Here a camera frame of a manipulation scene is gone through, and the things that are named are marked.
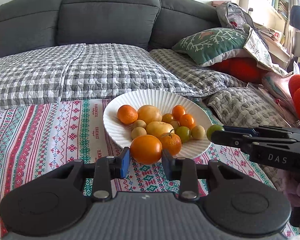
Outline small tan fruit on plate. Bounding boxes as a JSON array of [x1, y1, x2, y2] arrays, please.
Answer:
[[170, 120, 180, 131]]

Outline large yellow fruit front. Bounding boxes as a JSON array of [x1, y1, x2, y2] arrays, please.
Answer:
[[146, 121, 174, 137]]

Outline large yellow fruit back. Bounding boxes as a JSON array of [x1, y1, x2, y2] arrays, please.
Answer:
[[138, 105, 162, 124]]

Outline floral fabric bag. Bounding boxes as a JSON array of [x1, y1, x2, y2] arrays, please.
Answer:
[[243, 24, 273, 72]]

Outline grey patterned quilt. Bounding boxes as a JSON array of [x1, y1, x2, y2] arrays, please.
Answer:
[[207, 88, 288, 127]]

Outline white bookshelf with books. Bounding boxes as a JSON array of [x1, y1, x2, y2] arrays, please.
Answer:
[[239, 0, 300, 63]]

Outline red cushion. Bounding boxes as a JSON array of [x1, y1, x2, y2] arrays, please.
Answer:
[[210, 57, 268, 84]]

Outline white ribbed plate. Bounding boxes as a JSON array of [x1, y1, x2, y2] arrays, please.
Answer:
[[103, 90, 212, 159]]

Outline patterned red green tablecloth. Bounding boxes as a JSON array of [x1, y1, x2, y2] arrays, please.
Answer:
[[0, 100, 282, 237]]

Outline large yellow fruit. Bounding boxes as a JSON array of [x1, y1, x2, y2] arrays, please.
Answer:
[[138, 105, 162, 124], [146, 121, 174, 137]]

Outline dark grey sofa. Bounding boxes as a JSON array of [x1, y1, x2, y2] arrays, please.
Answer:
[[0, 0, 220, 58]]

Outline green tomato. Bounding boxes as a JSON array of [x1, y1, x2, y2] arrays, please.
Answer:
[[175, 126, 191, 144], [206, 124, 224, 141]]

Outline small tan longan fruit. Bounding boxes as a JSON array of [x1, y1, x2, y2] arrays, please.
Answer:
[[162, 113, 175, 124]]

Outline grey checked sofa cover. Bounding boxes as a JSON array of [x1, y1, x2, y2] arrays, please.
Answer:
[[0, 43, 245, 110]]

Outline green snowflake cushion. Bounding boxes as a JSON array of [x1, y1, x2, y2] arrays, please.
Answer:
[[172, 28, 250, 67]]

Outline mandarin with stem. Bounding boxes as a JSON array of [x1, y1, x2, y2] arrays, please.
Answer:
[[159, 132, 182, 156]]

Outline round mandarin orange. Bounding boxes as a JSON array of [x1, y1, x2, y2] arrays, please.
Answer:
[[117, 105, 138, 125]]

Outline smooth orange tomato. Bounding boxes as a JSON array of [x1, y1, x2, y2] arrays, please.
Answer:
[[130, 135, 162, 165]]

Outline purple gloved right hand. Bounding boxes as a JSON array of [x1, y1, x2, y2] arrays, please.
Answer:
[[278, 170, 300, 207]]

